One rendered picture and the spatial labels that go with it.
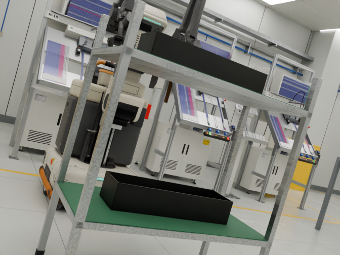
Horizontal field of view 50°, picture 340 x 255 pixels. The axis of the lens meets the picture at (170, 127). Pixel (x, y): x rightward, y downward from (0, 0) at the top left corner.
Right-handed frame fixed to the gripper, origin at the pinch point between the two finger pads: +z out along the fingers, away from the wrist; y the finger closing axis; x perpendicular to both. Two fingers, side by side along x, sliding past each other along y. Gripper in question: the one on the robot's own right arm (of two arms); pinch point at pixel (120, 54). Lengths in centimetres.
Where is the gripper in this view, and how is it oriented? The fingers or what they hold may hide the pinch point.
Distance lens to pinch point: 198.2
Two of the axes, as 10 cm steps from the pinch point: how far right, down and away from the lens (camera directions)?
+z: -0.7, 9.3, -3.6
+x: -4.3, 3.0, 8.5
